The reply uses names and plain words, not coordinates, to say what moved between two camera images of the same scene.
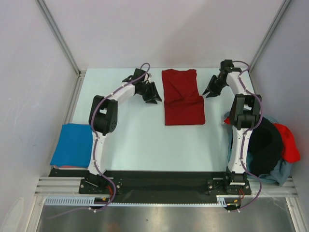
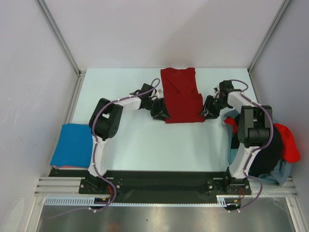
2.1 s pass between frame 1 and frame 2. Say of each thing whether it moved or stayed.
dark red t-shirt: stayed
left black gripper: moved
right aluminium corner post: stayed
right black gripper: moved
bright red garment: stayed
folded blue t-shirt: stayed
